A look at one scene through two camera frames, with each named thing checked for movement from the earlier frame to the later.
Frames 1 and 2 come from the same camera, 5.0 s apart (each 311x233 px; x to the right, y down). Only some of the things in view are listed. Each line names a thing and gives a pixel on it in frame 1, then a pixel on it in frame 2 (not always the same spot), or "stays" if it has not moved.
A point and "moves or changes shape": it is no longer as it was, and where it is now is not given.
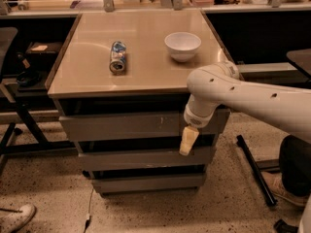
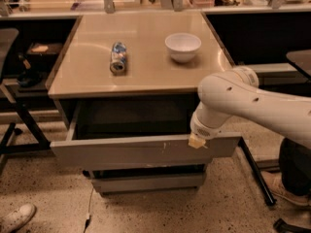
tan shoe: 276,184 stays
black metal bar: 258,174 stays
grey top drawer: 155,126 moves or changes shape
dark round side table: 301,58 stays
